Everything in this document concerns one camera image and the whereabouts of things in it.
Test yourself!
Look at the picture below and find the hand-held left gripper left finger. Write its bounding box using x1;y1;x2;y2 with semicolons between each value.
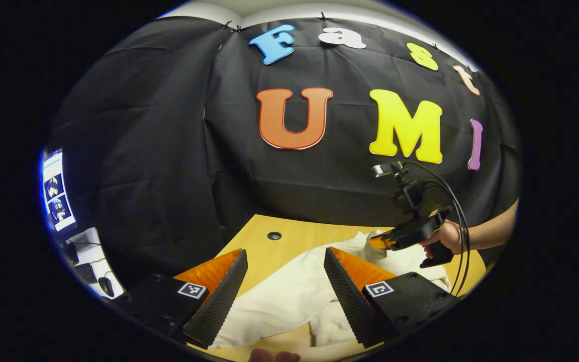
111;249;249;349

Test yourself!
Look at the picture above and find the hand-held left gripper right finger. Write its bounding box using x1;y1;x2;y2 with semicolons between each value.
324;246;458;349

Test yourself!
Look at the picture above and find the cream sweatshirt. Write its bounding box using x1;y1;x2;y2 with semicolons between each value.
208;230;452;350

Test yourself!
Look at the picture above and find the black keyboard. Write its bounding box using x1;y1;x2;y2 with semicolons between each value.
72;262;98;285

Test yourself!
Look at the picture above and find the white side desk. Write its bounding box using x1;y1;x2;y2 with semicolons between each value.
63;227;125;298

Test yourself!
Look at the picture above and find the black backdrop cloth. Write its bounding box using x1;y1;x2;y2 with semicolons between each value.
46;15;521;290

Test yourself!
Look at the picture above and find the computer monitor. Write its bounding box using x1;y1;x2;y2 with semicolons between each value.
41;147;80;242

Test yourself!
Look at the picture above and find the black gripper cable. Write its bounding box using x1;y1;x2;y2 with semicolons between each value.
404;160;471;297

